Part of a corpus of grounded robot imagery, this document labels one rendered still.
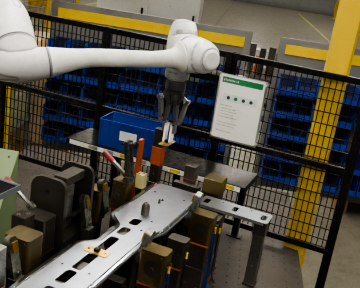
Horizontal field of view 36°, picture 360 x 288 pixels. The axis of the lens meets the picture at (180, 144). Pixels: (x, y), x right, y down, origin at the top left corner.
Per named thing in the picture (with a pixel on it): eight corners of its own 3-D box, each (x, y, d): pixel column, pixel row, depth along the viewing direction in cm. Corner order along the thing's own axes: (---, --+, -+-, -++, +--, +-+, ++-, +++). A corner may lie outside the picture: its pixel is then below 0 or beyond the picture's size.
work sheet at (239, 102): (255, 148, 252) (268, 82, 242) (209, 136, 259) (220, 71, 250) (256, 147, 254) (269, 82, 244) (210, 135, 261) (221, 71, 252)
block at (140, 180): (132, 255, 233) (143, 175, 222) (126, 252, 234) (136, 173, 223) (136, 252, 236) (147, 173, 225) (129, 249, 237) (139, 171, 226)
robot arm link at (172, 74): (185, 67, 192) (183, 84, 194) (195, 64, 200) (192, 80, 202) (162, 62, 195) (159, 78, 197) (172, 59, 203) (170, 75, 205)
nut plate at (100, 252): (111, 253, 174) (112, 250, 173) (105, 258, 170) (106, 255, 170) (88, 245, 176) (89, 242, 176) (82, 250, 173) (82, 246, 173)
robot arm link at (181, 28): (159, 59, 199) (174, 67, 188) (165, 15, 195) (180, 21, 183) (186, 61, 204) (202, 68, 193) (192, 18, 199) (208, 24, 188)
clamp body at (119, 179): (117, 264, 226) (127, 184, 215) (96, 256, 229) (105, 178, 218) (124, 257, 231) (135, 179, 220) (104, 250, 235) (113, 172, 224)
